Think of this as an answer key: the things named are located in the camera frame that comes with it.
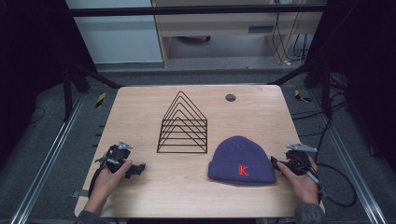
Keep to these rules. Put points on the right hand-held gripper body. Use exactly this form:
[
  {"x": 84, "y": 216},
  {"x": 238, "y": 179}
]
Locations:
[{"x": 297, "y": 160}]

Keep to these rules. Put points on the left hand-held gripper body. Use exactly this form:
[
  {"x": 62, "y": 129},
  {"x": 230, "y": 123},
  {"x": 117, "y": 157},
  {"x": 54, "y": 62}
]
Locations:
[{"x": 116, "y": 153}]

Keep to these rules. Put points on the purple knit beanie hat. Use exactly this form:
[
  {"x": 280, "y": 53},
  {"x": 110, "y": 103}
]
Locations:
[{"x": 239, "y": 161}]

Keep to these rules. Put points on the person's left hand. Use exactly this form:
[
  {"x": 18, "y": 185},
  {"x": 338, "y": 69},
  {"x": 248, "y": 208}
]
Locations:
[{"x": 107, "y": 183}]

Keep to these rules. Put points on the person's right hand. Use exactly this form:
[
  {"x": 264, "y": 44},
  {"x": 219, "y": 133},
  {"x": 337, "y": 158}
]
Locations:
[{"x": 300, "y": 186}]

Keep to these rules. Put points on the yellow black striped tape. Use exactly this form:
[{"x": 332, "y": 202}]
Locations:
[
  {"x": 301, "y": 96},
  {"x": 100, "y": 100}
]

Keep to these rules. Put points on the grey round table grommet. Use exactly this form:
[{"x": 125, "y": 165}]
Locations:
[{"x": 230, "y": 97}]

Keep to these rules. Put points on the black metal stand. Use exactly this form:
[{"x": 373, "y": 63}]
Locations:
[
  {"x": 325, "y": 87},
  {"x": 67, "y": 93}
]

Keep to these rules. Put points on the white cabinet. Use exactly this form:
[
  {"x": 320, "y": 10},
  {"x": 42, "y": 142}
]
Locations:
[{"x": 118, "y": 40}]

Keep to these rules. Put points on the silver metal floor rail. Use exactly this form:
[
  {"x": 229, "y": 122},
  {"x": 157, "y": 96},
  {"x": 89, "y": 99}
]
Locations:
[
  {"x": 355, "y": 174},
  {"x": 46, "y": 158}
]

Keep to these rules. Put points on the black horizontal frame bar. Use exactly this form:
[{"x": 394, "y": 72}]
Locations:
[{"x": 186, "y": 11}]

